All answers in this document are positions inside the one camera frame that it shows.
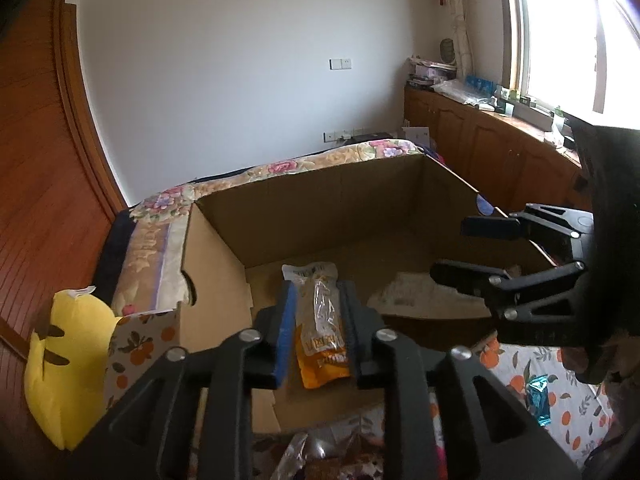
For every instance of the blue bottle pack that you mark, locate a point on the blue bottle pack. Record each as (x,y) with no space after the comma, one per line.
(480,82)

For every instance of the orange-print bed sheet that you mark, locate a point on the orange-print bed sheet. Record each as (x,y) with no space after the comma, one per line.
(565,420)

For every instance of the yellow plush toy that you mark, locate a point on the yellow plush toy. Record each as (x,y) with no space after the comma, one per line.
(65,375)

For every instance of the dark round ornament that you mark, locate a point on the dark round ornament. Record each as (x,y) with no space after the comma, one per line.
(448,50)

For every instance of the flat black box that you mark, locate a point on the flat black box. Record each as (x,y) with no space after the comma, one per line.
(372,137)

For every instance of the wooden cabinet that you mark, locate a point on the wooden cabinet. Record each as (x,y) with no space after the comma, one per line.
(480,145)

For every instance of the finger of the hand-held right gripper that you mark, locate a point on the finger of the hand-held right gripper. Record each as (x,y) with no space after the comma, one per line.
(487,227)
(457,272)

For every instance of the stack of pink boxes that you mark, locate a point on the stack of pink boxes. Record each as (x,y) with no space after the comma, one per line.
(430,72)

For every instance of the clear plastic packet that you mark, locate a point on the clear plastic packet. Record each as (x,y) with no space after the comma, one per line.
(292,460)

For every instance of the dark blue cloth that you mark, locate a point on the dark blue cloth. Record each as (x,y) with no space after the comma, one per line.
(112,250)

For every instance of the orange snack packet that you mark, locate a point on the orange snack packet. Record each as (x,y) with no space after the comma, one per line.
(320,352)

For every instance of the pale curtain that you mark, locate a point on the pale curtain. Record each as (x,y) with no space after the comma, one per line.
(457,10)

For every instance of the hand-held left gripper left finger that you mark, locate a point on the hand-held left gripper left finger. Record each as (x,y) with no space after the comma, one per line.
(286,335)

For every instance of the person's right forearm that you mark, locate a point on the person's right forearm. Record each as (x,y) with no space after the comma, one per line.
(625,435)

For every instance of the white paper bag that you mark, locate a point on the white paper bag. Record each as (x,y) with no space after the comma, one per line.
(416,136)

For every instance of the white wall outlet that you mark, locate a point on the white wall outlet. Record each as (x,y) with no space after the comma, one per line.
(336,136)

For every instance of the blue shiny packet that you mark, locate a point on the blue shiny packet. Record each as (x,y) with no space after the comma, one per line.
(539,400)

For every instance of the clear plastic bag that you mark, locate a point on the clear plastic bag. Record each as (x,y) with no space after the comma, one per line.
(460,92)

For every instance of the window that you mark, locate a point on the window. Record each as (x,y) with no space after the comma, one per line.
(555,35)

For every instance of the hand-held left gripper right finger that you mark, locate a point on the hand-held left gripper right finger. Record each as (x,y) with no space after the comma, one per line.
(350,332)

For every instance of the white wall switch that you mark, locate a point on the white wall switch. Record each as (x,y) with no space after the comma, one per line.
(340,64)

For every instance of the brown cardboard box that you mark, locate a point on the brown cardboard box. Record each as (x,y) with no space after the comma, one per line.
(325,200)

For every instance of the wooden wardrobe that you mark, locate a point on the wooden wardrobe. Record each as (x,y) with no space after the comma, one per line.
(40,160)

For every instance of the person's right hand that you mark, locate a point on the person's right hand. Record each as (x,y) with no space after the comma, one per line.
(580,362)

